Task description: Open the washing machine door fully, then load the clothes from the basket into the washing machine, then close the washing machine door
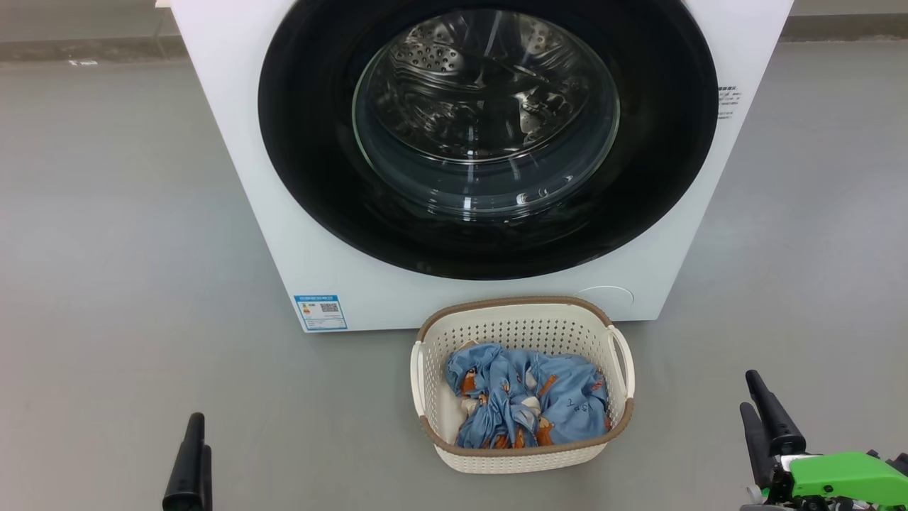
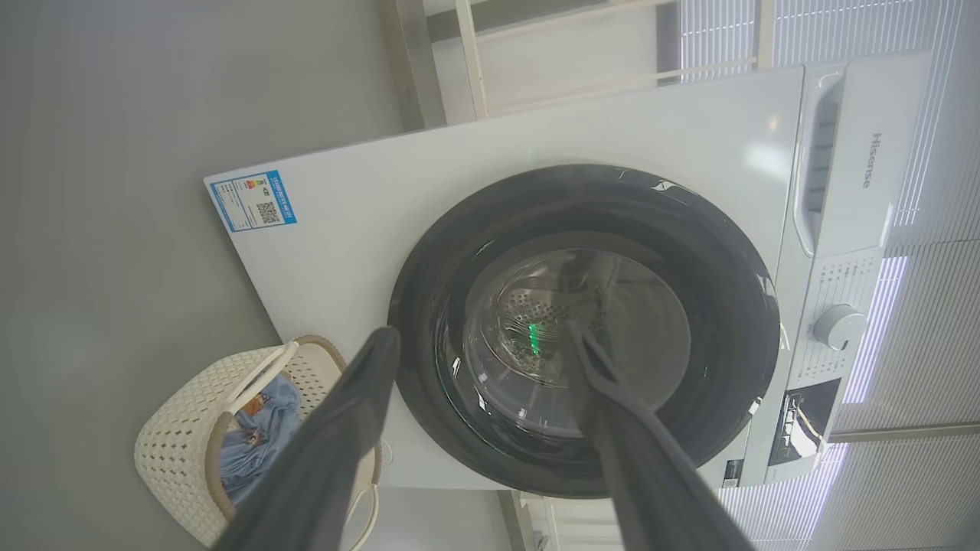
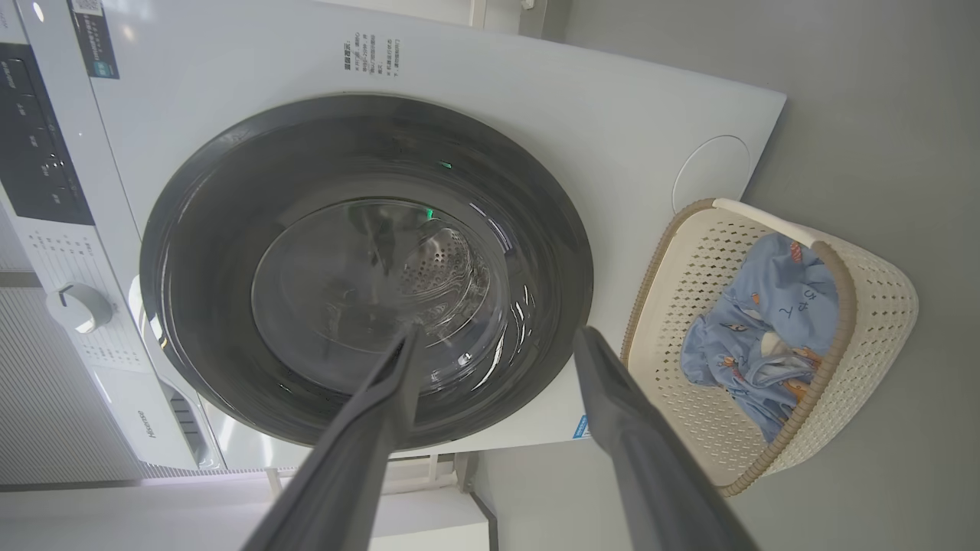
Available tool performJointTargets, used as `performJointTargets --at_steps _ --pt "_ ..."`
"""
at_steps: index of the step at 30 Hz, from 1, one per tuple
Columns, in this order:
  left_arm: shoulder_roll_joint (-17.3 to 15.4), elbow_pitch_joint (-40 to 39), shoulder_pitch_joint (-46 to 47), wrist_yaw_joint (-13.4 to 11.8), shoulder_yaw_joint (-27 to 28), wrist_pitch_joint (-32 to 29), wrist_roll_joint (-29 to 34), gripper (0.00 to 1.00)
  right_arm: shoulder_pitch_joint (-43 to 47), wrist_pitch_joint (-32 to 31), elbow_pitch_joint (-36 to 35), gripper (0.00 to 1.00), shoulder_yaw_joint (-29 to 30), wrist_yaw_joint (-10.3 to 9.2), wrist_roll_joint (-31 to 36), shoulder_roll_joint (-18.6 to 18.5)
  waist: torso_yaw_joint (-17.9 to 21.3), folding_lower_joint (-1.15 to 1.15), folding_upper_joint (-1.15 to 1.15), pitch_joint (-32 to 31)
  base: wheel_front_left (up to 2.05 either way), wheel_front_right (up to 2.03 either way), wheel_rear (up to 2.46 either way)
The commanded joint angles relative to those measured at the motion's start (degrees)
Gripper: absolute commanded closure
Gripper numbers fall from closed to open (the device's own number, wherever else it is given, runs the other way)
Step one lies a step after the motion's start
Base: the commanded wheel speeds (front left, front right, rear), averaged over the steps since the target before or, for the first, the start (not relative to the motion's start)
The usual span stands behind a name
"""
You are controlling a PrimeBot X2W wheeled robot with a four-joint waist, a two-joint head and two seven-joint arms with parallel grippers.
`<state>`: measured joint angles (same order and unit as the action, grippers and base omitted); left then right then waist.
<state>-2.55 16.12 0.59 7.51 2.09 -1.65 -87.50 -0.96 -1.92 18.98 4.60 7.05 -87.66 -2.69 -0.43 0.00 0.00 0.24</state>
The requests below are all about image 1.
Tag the cream laundry basket brown rim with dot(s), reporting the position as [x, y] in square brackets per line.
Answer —
[521, 323]

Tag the white front-load washing machine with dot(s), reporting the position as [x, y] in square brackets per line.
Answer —
[227, 156]

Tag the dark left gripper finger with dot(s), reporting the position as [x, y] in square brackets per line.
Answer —
[208, 482]
[186, 475]

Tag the round filter cover panel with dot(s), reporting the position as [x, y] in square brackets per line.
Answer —
[606, 297]

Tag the blue fox print garment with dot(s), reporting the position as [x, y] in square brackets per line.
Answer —
[489, 383]

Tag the blue energy label sticker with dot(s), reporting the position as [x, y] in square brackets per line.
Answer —
[320, 312]

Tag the round black glass washer door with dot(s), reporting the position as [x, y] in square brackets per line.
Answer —
[305, 142]

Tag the stainless steel washing machine drum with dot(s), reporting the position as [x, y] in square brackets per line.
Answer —
[440, 57]

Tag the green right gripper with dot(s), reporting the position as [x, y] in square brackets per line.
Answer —
[844, 475]

